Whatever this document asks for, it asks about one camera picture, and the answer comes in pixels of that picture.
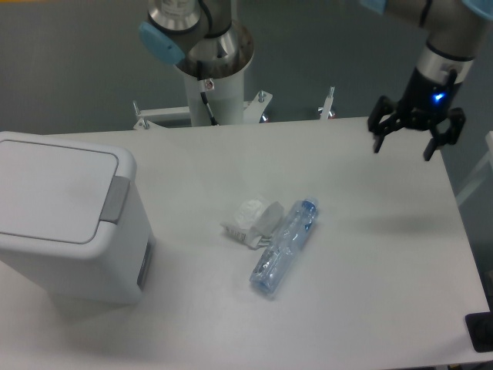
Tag white trash can lid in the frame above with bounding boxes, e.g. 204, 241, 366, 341
1, 140, 118, 244

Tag crumpled white paper wrapper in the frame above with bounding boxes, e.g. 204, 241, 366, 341
220, 196, 285, 251

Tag white frame at right edge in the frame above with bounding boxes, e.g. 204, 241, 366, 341
455, 131, 492, 207

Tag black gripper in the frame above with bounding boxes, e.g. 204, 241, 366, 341
367, 67, 466, 161

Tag white pedestal base frame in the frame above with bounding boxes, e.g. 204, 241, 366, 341
132, 85, 337, 131

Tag black device at table corner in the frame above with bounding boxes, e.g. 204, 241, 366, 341
465, 311, 492, 353

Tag crushed clear plastic water bottle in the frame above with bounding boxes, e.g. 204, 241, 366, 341
250, 197, 318, 296

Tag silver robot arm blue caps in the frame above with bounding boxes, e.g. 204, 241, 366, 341
139, 1, 492, 160

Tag white push-button trash can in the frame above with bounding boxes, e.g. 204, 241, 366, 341
1, 132, 154, 304

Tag black cable on pedestal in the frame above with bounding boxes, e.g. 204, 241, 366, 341
196, 61, 220, 127

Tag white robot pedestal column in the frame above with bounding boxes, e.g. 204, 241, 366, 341
175, 21, 255, 127

